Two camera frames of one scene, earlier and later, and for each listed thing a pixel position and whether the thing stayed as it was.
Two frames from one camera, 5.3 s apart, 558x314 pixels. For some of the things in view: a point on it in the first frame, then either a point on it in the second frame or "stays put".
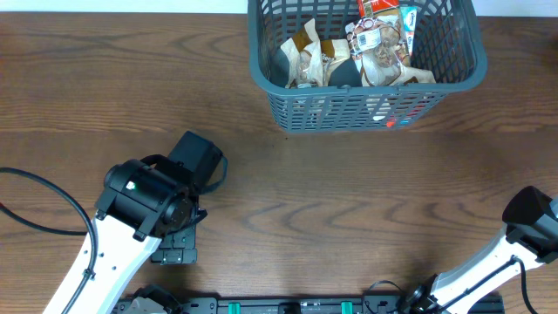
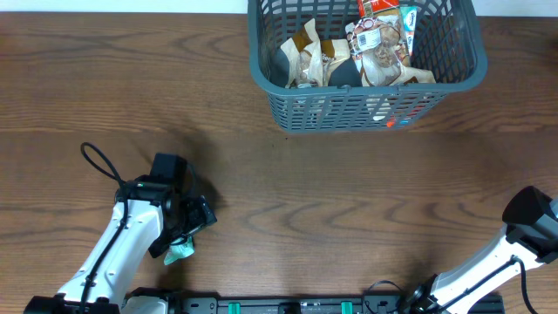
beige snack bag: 304,54 stays put
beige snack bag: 333,52 stays put
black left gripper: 182,248 -> 200,217
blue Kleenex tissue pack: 409,15 stays put
